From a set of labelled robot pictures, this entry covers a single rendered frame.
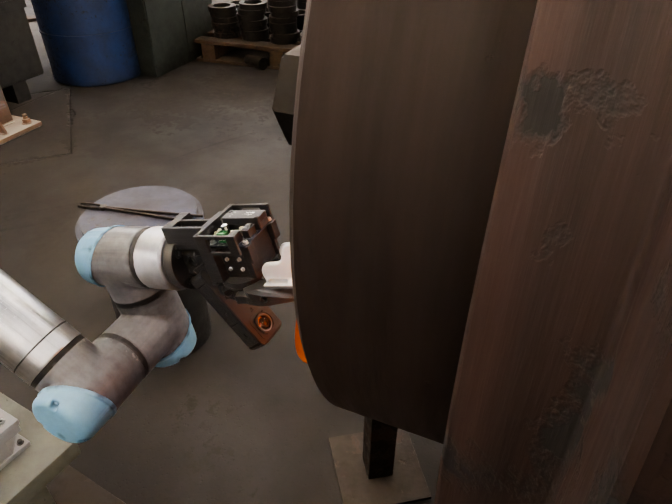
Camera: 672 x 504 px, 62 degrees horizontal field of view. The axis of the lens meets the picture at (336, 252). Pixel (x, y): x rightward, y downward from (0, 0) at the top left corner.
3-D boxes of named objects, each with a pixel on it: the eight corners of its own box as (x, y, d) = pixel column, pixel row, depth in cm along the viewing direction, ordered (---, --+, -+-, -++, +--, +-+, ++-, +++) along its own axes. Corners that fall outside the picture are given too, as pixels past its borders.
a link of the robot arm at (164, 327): (118, 386, 73) (79, 321, 68) (168, 330, 81) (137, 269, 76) (165, 392, 70) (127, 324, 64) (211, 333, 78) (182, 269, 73)
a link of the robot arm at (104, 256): (130, 267, 77) (103, 214, 73) (191, 270, 72) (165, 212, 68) (89, 302, 71) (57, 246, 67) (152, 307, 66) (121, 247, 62)
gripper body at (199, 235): (237, 238, 54) (146, 238, 59) (263, 309, 58) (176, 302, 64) (275, 201, 60) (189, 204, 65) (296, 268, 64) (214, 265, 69)
